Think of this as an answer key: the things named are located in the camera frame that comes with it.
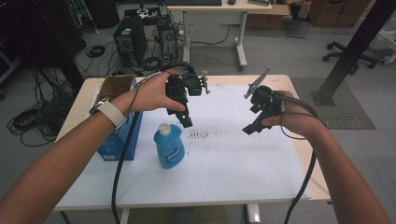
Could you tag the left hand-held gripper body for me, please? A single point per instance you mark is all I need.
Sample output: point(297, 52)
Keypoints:
point(177, 90)

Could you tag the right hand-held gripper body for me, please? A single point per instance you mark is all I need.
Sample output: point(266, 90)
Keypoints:
point(264, 101)

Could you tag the blue liquid bottle white cap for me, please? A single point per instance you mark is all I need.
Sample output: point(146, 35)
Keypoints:
point(169, 149)

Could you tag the blue cardboard box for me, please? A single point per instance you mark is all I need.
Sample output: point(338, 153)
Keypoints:
point(120, 143)

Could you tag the person's left hand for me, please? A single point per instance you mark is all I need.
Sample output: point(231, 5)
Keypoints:
point(149, 95)

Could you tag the person's right hand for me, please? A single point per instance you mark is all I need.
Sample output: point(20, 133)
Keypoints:
point(295, 118)

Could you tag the white paper sheet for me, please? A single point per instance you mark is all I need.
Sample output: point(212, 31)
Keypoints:
point(233, 161)

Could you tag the open computer case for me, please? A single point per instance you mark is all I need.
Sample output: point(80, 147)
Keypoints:
point(168, 40)

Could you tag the white band wristwatch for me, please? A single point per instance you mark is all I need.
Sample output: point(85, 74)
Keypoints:
point(113, 113)

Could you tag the black computer tower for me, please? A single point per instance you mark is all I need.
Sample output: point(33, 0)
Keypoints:
point(130, 40)

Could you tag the brown cardboard box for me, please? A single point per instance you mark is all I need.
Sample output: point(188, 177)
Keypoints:
point(267, 20)

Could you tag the grey floor mat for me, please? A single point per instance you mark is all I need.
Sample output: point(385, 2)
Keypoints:
point(348, 115)

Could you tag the white table leg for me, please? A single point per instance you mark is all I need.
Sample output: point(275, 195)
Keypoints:
point(124, 217)
point(252, 214)

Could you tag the black keyboard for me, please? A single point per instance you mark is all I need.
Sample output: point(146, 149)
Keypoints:
point(193, 2)

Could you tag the white desk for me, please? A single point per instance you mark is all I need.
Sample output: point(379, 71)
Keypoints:
point(218, 6)

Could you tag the black office chair base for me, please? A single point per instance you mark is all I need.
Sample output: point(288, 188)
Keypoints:
point(351, 57)

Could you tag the black computer mouse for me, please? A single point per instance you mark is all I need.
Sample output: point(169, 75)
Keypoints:
point(232, 1)

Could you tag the large brown cabinet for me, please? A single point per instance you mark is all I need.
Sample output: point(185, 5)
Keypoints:
point(339, 12)

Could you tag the dark curtain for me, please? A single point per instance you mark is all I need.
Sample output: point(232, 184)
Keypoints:
point(37, 34)

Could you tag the black metal post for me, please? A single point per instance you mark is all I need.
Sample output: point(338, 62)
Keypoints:
point(358, 46)

